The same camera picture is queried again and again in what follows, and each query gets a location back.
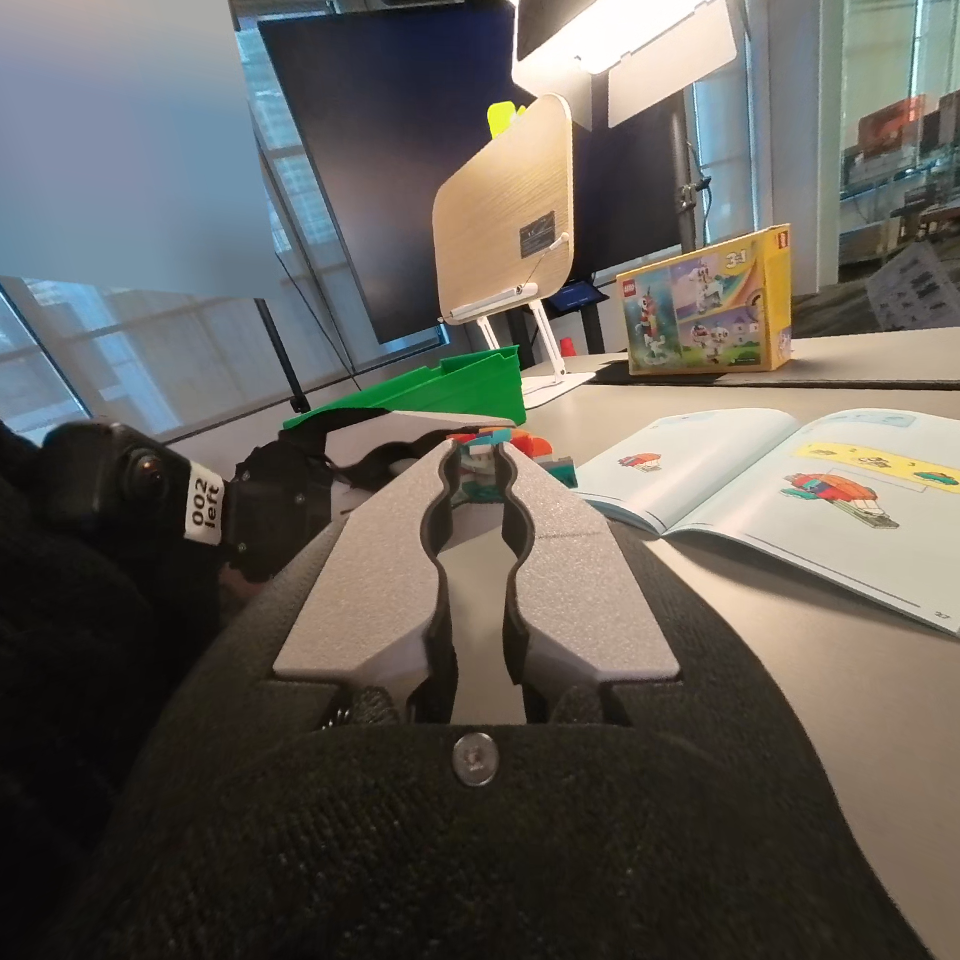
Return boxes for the black slanted stand pole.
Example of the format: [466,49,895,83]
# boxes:
[255,298,310,414]

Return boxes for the wooden book stand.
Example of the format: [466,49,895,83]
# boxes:
[432,93,601,410]

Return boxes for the open lego instruction booklet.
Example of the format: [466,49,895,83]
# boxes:
[570,408,960,639]

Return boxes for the grey patterned ottoman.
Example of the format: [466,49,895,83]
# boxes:
[866,243,960,331]

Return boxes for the black light stand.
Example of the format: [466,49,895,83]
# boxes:
[667,90,714,252]

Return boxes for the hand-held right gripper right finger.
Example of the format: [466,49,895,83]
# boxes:
[495,439,682,710]

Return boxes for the colourful lego balloon model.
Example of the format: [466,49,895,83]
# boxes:
[446,426,577,498]

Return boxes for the yellow lego box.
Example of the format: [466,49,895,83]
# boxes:
[616,223,793,375]

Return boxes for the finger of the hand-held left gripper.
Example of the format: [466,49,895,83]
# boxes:
[332,472,399,520]
[327,408,520,481]

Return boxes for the large dark display screen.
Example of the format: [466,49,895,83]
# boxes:
[258,0,691,346]

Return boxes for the green plastic bin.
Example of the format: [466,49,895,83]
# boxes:
[283,345,526,432]

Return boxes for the white studio light panel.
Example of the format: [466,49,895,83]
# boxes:
[512,0,740,129]

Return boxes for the small blue tablet screen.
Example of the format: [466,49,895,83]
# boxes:
[543,279,609,315]

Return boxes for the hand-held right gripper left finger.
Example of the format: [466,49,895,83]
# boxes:
[272,439,460,710]

